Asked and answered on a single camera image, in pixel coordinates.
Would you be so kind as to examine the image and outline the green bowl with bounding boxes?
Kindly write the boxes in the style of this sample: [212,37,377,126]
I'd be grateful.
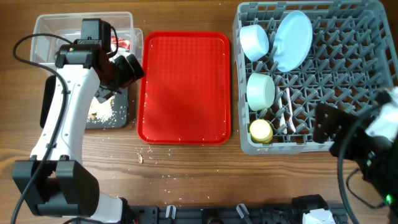
[246,73,275,111]

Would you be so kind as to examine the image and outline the rice and food leftovers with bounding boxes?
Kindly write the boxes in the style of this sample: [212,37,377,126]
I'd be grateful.
[87,96,126,123]

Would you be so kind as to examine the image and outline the grey dishwasher rack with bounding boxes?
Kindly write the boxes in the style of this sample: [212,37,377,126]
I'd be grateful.
[233,1,397,154]

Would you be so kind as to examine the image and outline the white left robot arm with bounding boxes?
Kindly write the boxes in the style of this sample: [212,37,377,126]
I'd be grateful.
[12,18,144,223]

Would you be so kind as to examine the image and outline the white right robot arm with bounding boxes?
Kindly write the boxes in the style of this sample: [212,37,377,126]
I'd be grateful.
[313,103,397,223]

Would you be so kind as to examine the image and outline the black food waste tray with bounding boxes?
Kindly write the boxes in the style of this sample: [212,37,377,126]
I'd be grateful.
[39,76,129,129]

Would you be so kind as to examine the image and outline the light blue plate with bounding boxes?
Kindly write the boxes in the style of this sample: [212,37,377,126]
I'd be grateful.
[273,11,313,72]

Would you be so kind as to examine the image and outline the red serving tray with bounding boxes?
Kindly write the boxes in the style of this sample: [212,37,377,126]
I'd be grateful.
[137,31,231,145]

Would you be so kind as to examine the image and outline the yellow cup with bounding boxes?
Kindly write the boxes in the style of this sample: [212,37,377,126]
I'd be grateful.
[249,119,273,144]

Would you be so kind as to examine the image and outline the white plastic fork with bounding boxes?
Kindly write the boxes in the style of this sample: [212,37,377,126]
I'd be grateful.
[285,88,296,133]

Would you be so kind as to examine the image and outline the food scrap on table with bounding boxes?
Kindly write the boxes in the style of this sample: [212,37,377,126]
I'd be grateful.
[138,155,144,164]

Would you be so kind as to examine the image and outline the red snack wrapper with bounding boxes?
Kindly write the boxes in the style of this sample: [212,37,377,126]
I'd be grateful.
[111,36,131,50]

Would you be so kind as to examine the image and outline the white plastic spoon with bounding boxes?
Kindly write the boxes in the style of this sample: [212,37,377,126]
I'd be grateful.
[277,96,287,134]

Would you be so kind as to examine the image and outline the clear plastic waste bin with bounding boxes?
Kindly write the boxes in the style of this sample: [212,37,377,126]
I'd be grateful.
[30,12,144,70]

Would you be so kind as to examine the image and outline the light blue bowl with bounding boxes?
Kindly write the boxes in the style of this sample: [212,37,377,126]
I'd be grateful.
[239,24,269,62]

